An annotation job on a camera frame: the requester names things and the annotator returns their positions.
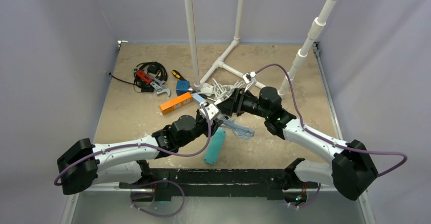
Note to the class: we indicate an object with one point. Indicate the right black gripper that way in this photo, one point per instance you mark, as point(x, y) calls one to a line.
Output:
point(238, 101)

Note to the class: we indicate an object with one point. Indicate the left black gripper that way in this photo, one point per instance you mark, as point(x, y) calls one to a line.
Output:
point(214, 123)

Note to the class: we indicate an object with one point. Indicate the blue cube socket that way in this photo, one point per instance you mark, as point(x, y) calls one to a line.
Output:
point(182, 87)

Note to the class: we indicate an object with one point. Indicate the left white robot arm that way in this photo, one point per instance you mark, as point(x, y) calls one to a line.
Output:
point(85, 164)

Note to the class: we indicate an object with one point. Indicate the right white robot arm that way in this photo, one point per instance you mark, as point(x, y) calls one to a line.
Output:
point(347, 167)

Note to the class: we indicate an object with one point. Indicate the teal rectangular box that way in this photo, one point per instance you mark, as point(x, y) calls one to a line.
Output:
point(214, 147)

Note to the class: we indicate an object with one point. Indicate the light blue power strip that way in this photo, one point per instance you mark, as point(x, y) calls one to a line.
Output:
point(198, 99)

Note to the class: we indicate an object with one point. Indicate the orange power strip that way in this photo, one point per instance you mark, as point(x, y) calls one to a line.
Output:
point(175, 103)

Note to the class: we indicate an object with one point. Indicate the yellow black screwdriver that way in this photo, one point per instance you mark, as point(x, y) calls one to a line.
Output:
point(178, 75)

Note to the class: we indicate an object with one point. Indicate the silver adjustable wrench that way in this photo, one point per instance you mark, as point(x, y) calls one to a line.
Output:
point(157, 84)

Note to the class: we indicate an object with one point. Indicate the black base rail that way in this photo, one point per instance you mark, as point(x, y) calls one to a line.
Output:
point(247, 183)

